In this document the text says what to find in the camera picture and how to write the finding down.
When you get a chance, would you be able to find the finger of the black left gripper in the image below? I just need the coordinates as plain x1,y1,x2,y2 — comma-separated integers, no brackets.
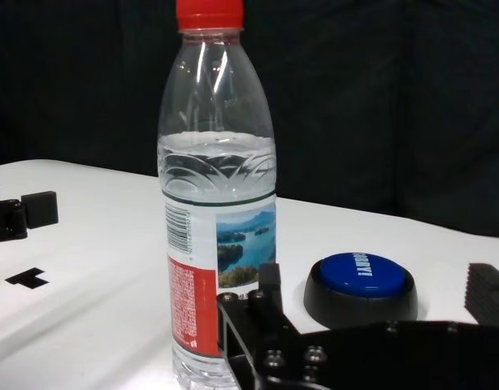
0,189,59,245

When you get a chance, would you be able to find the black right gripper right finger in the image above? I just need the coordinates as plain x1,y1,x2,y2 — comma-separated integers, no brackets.
463,262,499,326

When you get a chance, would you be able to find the blue push button black base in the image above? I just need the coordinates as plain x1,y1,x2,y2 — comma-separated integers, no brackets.
302,252,419,328

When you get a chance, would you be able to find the black fabric backdrop curtain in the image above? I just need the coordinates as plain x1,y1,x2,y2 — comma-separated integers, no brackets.
0,0,499,239

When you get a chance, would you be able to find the clear water bottle red cap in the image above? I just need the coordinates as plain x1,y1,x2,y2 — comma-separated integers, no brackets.
157,0,278,390

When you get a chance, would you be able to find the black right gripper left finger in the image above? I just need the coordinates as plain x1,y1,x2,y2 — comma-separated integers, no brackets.
216,262,302,390

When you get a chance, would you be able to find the black T tape mark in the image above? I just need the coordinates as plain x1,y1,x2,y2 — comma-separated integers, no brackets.
5,267,50,290

